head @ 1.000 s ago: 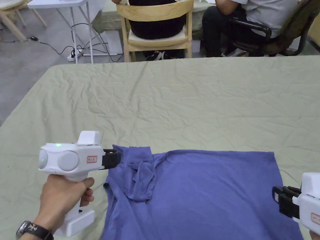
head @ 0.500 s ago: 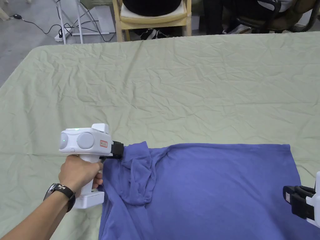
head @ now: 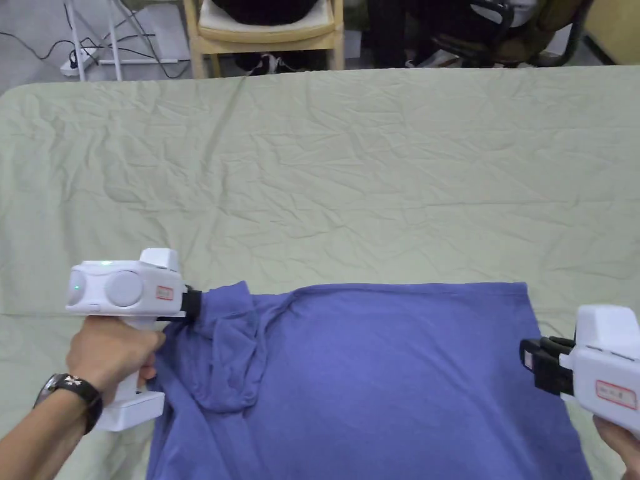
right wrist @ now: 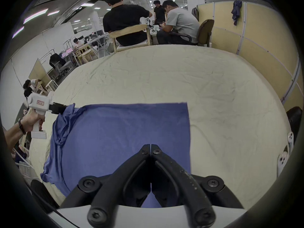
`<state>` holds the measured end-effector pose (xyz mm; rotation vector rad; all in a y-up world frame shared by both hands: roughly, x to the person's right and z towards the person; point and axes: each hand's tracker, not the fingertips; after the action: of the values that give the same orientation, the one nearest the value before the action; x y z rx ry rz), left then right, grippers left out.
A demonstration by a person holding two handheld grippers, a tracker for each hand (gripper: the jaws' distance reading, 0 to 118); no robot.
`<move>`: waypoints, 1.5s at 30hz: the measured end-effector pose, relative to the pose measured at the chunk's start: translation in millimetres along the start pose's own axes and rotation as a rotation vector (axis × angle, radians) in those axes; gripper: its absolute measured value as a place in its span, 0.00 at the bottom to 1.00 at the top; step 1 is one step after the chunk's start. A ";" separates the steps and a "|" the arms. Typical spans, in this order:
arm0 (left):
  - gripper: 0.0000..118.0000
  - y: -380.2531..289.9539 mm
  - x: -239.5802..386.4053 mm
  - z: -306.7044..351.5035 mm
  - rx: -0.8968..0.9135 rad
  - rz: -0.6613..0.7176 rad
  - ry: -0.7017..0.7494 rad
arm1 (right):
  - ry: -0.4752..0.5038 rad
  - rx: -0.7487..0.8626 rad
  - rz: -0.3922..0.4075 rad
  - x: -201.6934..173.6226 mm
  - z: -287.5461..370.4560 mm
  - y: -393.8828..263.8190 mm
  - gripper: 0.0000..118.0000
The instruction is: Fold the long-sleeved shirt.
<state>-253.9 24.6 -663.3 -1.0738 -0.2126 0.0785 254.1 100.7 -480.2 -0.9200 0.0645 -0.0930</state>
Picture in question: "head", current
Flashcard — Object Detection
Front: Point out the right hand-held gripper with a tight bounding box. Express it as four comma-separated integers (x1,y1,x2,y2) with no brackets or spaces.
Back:
519,304,640,427

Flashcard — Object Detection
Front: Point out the wooden chair with black bag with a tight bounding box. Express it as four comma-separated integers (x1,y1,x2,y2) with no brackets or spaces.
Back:
182,0,346,79

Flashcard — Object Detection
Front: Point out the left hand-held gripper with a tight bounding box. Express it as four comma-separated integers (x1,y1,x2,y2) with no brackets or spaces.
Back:
66,248,203,433

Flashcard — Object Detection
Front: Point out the blue shirt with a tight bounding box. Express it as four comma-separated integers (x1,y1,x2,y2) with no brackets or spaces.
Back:
146,281,596,480

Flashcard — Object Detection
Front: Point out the person's left hand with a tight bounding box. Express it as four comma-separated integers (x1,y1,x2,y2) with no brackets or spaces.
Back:
66,314,167,397

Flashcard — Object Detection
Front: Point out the person's right hand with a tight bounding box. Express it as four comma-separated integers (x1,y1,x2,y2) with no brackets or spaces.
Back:
592,417,640,480

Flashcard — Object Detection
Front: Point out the bed with pale green sheet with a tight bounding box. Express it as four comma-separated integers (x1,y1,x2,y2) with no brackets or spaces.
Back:
0,64,640,480

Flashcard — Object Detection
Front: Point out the black shoe with white laces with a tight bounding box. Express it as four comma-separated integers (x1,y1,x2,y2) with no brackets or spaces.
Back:
269,52,304,76
234,52,272,76

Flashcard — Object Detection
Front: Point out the white power strip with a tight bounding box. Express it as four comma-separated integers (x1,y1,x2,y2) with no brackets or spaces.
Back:
60,47,102,78

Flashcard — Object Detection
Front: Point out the white metal rack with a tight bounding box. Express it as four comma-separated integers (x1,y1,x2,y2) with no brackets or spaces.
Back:
64,0,179,82

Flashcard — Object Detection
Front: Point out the person's left forearm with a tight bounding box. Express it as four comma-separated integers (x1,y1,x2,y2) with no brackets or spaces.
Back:
0,372,103,480

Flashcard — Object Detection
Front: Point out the black office chair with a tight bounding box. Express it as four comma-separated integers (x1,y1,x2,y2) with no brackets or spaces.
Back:
417,0,587,69

